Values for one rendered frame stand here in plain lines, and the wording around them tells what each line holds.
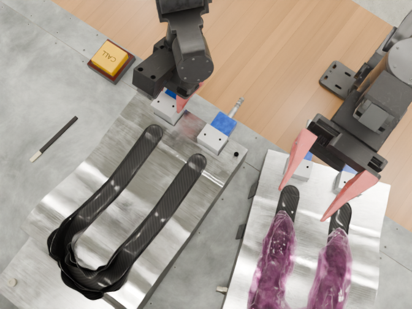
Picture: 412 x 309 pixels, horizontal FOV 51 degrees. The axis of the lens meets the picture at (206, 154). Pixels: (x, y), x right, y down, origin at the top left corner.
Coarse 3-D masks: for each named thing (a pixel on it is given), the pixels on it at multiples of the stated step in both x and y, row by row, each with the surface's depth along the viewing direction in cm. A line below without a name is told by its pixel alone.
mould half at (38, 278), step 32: (128, 128) 89; (192, 128) 88; (96, 160) 87; (160, 160) 87; (224, 160) 86; (64, 192) 82; (128, 192) 85; (160, 192) 85; (192, 192) 85; (32, 224) 79; (96, 224) 80; (128, 224) 82; (192, 224) 84; (32, 256) 85; (96, 256) 77; (160, 256) 79; (0, 288) 83; (32, 288) 83; (64, 288) 83; (128, 288) 76
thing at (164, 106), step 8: (160, 96) 85; (168, 96) 85; (152, 104) 85; (160, 104) 84; (168, 104) 84; (176, 104) 84; (160, 112) 85; (168, 112) 84; (176, 112) 85; (168, 120) 87; (176, 120) 88
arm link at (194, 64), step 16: (208, 0) 67; (160, 16) 67; (176, 16) 67; (192, 16) 67; (176, 32) 66; (192, 32) 65; (176, 48) 67; (192, 48) 63; (208, 48) 68; (176, 64) 67; (192, 64) 66; (208, 64) 66; (192, 80) 68
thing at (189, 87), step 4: (164, 44) 74; (168, 48) 73; (172, 52) 74; (176, 84) 77; (184, 84) 76; (188, 84) 76; (192, 84) 77; (196, 84) 77; (184, 88) 76; (188, 88) 76; (192, 88) 76; (188, 92) 76
